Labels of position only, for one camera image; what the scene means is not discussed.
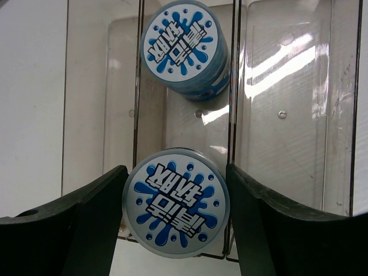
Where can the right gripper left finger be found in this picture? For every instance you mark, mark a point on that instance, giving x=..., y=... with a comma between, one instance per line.
x=75, y=234

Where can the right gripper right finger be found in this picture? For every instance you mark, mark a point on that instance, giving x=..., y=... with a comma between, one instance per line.
x=276, y=235

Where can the blue white round jar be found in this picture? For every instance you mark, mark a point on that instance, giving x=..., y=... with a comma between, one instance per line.
x=176, y=203

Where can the clear three-compartment organizer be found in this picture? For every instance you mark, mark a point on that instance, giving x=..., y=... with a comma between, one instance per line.
x=287, y=118

